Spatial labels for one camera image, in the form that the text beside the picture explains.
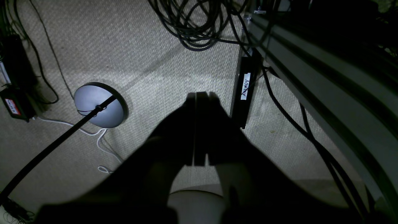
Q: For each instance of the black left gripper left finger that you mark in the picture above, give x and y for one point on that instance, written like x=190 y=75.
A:
x=138 y=191

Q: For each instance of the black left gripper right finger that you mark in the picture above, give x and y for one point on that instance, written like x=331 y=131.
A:
x=255 y=189

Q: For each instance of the black power supply box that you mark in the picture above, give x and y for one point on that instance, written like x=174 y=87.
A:
x=247 y=70

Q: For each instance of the black lamp pole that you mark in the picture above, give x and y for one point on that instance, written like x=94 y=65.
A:
x=42 y=155

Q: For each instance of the round grey lamp base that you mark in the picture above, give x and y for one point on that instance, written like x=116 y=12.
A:
x=113 y=109

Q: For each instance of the black adapter with red label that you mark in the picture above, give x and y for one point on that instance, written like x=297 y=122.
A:
x=17 y=104

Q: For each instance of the aluminium frame beam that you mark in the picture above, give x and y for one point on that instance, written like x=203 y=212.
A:
x=349 y=89

